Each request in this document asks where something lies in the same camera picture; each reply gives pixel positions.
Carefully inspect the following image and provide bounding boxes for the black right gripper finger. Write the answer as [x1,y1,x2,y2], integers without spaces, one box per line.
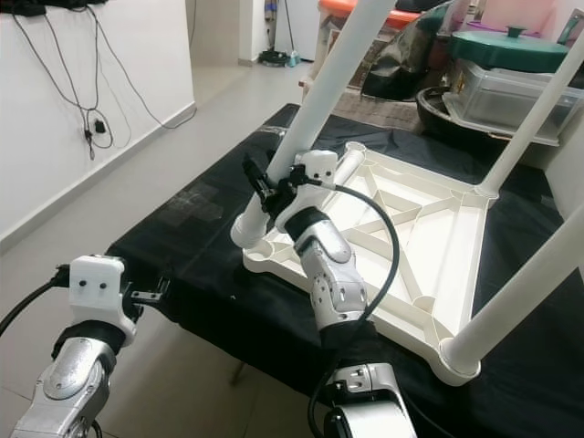
[242,155,280,202]

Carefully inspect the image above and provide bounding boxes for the white plastic children table top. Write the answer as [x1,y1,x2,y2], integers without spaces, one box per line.
[242,141,498,386]

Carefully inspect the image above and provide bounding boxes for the clear tape strip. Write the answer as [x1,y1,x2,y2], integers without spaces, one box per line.
[251,126,289,141]

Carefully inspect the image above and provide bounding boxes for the black tablecloth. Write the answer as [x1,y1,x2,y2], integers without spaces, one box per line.
[107,102,584,438]

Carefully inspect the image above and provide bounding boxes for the clear tape patch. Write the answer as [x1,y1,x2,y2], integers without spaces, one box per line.
[160,182,225,228]

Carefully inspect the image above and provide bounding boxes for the black floor gadget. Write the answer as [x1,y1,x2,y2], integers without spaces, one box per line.
[255,50,301,69]

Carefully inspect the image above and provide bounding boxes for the beige patterned cloth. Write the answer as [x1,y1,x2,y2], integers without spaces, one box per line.
[299,78,430,129]

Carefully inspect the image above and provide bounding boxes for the white cabinet appliance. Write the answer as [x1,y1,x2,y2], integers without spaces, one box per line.
[274,0,326,58]

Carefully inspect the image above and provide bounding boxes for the black round pan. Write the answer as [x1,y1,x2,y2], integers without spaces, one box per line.
[415,87,512,148]

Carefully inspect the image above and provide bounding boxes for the clear plastic storage box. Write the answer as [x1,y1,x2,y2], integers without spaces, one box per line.
[447,59,572,143]

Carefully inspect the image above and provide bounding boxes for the green round pot lid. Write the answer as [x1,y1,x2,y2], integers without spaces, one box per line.
[450,27,569,75]

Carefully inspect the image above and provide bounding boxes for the pink translucent box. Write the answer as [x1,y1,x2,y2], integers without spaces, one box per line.
[479,0,558,37]

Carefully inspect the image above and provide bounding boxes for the grey framed picture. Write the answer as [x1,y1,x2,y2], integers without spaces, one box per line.
[557,9,584,47]

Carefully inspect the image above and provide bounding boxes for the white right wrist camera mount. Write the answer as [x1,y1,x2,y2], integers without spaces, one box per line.
[278,149,340,234]

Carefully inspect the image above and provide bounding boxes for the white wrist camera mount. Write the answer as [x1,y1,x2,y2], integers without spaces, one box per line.
[68,255,129,339]
[278,149,340,234]

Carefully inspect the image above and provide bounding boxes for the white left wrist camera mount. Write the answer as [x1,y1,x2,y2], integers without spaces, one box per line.
[68,255,129,339]

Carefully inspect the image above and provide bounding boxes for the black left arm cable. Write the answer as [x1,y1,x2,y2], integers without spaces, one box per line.
[0,266,74,334]

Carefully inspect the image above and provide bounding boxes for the black wall cable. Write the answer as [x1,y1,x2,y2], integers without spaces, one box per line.
[14,14,116,162]
[96,9,198,130]

